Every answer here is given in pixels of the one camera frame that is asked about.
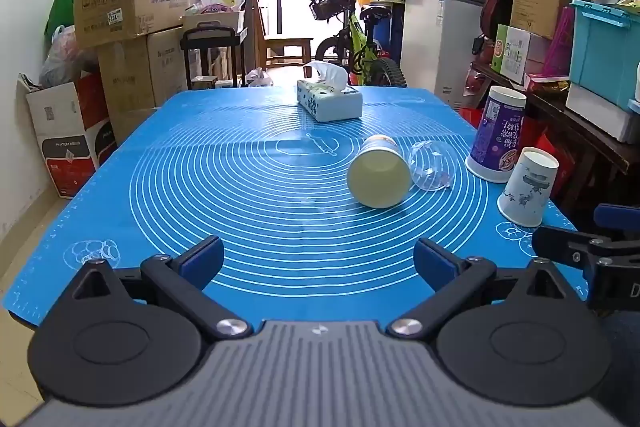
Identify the pale yellow paper cup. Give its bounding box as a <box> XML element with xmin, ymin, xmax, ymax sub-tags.
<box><xmin>347</xmin><ymin>134</ymin><xmax>412</xmax><ymax>209</ymax></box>

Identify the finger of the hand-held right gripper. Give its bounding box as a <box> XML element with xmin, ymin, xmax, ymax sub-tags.
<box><xmin>531</xmin><ymin>226</ymin><xmax>602</xmax><ymax>270</ymax></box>
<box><xmin>594</xmin><ymin>204</ymin><xmax>640</xmax><ymax>231</ymax></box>

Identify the blue plastic barrel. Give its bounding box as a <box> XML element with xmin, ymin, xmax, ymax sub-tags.
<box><xmin>372</xmin><ymin>0</ymin><xmax>406</xmax><ymax>58</ymax></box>

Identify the teal plastic storage bin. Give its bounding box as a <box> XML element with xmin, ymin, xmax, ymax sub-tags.
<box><xmin>568</xmin><ymin>0</ymin><xmax>640</xmax><ymax>108</ymax></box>

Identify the blue patterned tissue box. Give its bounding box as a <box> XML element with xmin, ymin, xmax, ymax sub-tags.
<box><xmin>296</xmin><ymin>61</ymin><xmax>364</xmax><ymax>123</ymax></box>

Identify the green and white carton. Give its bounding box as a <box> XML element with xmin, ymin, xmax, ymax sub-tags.
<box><xmin>491</xmin><ymin>24</ymin><xmax>532</xmax><ymax>86</ymax></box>

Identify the wooden chair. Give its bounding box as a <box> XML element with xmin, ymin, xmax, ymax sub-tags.
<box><xmin>248</xmin><ymin>0</ymin><xmax>315</xmax><ymax>68</ymax></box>

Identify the white chest freezer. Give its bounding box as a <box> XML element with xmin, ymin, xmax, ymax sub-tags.
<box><xmin>400</xmin><ymin>0</ymin><xmax>489</xmax><ymax>110</ymax></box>

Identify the white foam box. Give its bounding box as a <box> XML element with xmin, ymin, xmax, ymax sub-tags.
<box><xmin>565</xmin><ymin>82</ymin><xmax>640</xmax><ymax>144</ymax></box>

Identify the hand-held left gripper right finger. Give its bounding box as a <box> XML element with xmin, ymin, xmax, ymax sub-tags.
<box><xmin>389</xmin><ymin>237</ymin><xmax>574</xmax><ymax>341</ymax></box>

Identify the white printed paper cup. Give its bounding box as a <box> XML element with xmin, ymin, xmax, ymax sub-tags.
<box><xmin>497</xmin><ymin>147</ymin><xmax>560</xmax><ymax>228</ymax></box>

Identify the pink flat box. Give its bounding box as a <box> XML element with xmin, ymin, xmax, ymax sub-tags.
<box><xmin>541</xmin><ymin>6</ymin><xmax>576</xmax><ymax>78</ymax></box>

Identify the green bicycle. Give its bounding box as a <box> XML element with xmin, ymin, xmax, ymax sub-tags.
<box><xmin>293</xmin><ymin>0</ymin><xmax>409</xmax><ymax>88</ymax></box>

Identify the tall purple printed cup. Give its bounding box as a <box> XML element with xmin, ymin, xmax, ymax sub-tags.
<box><xmin>466</xmin><ymin>85</ymin><xmax>528</xmax><ymax>184</ymax></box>

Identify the blue silicone baking mat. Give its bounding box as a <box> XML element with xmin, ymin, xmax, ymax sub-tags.
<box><xmin>2</xmin><ymin>85</ymin><xmax>596</xmax><ymax>329</ymax></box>

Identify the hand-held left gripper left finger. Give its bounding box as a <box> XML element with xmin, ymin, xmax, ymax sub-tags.
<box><xmin>67</xmin><ymin>235</ymin><xmax>252</xmax><ymax>342</ymax></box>

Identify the large brown cardboard box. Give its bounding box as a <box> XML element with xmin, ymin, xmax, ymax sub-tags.
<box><xmin>97</xmin><ymin>26</ymin><xmax>189</xmax><ymax>114</ymax></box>

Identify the clear plastic cup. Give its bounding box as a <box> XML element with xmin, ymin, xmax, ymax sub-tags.
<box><xmin>408</xmin><ymin>139</ymin><xmax>457</xmax><ymax>193</ymax></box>

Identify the white and red cardboard box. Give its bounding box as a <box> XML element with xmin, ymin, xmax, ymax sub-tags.
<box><xmin>17</xmin><ymin>72</ymin><xmax>119</xmax><ymax>200</ymax></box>

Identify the dark wooden side table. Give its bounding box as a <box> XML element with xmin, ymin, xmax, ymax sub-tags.
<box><xmin>469</xmin><ymin>59</ymin><xmax>640</xmax><ymax>210</ymax></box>

